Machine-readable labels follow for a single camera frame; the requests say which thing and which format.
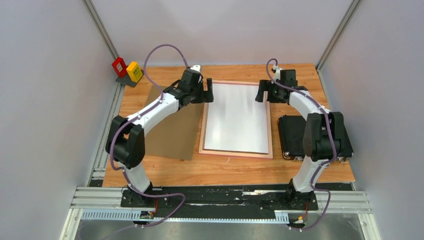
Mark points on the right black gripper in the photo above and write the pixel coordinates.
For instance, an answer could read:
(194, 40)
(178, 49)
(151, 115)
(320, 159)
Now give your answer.
(265, 85)

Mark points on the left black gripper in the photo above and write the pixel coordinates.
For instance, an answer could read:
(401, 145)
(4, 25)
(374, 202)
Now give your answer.
(206, 96)

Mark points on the Great Wall photo print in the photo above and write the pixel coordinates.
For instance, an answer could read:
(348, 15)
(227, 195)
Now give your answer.
(236, 117)

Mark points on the grey backing board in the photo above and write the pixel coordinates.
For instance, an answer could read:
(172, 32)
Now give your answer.
(175, 136)

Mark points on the wooden picture frame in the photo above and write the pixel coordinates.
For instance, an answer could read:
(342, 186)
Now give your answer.
(202, 132)

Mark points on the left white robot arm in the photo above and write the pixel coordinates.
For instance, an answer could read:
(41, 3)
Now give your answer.
(126, 138)

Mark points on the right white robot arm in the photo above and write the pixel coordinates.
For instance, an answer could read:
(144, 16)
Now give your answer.
(324, 135)

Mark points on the black poker chip case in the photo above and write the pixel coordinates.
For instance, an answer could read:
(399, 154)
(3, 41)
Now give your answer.
(291, 130)

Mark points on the yellow small box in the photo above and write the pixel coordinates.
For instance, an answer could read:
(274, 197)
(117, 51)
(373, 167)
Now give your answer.
(134, 71)

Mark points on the red small box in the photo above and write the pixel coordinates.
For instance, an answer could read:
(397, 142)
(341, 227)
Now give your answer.
(120, 67)

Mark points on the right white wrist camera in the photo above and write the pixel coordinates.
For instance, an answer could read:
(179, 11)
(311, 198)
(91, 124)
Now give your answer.
(276, 72)

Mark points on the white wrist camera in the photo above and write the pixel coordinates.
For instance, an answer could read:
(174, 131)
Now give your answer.
(276, 72)
(196, 68)

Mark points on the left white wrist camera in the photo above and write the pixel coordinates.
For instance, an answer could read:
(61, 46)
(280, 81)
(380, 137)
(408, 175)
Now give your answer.
(196, 68)

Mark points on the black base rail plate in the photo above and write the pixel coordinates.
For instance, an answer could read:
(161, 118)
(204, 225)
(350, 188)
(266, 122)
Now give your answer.
(220, 201)

